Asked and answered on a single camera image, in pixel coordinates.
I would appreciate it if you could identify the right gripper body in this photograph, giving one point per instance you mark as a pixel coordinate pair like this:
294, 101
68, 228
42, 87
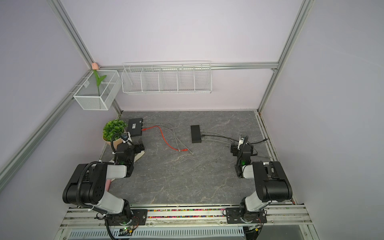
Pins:
236, 151

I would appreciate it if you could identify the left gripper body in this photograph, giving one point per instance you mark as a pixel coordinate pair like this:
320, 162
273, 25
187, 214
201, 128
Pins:
137, 144

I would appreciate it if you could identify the large black network switch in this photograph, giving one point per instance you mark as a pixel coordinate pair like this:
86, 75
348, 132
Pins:
135, 127

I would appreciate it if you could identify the small black network switch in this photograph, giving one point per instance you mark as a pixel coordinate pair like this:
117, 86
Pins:
196, 134

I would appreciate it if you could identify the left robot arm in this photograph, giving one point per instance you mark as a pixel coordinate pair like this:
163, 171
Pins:
87, 185

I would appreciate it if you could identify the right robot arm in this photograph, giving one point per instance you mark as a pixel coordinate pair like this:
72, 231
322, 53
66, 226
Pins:
271, 182

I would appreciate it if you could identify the green potted plant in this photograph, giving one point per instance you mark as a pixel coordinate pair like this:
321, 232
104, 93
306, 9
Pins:
113, 130

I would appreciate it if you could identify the pink purple brush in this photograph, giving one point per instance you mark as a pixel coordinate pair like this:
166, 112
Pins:
107, 185

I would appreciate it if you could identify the white mesh box basket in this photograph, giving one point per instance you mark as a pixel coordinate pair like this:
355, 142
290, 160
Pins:
87, 94

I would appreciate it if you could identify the pink artificial tulip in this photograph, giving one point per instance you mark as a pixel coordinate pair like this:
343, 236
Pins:
99, 79

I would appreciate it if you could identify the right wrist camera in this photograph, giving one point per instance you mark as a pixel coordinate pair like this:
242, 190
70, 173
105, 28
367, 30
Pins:
241, 140

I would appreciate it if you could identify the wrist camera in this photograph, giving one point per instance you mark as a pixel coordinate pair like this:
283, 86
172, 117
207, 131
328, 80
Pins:
126, 137
241, 140

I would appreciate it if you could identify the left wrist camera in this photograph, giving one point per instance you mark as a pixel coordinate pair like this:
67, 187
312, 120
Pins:
126, 137

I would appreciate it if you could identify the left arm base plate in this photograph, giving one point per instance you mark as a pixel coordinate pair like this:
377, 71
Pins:
136, 217

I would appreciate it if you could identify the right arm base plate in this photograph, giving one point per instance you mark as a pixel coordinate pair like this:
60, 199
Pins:
237, 215

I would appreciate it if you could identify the long white wire basket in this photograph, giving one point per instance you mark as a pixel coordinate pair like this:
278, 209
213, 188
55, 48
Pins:
168, 77

